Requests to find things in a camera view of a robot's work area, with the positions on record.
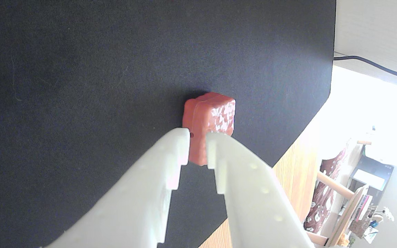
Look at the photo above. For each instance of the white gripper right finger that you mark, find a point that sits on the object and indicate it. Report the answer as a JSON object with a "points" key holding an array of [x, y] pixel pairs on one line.
{"points": [[257, 203]]}

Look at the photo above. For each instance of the red-brown square toy block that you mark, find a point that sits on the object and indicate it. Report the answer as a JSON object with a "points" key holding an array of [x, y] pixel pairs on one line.
{"points": [[209, 113]]}

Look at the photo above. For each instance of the red patterned cloth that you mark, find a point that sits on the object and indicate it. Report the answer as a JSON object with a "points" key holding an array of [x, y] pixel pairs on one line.
{"points": [[322, 201]]}

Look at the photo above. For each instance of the black desk mat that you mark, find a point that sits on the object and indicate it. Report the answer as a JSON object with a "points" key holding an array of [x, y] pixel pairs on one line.
{"points": [[98, 86]]}

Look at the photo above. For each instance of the dark box with white label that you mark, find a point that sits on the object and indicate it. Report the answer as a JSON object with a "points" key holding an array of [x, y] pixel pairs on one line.
{"points": [[370, 170]]}

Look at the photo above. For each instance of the wooden chair frame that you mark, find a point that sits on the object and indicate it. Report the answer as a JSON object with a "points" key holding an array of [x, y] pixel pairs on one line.
{"points": [[334, 184]]}

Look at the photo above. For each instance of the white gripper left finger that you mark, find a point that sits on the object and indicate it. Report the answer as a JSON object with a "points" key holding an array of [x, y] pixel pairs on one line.
{"points": [[140, 193]]}

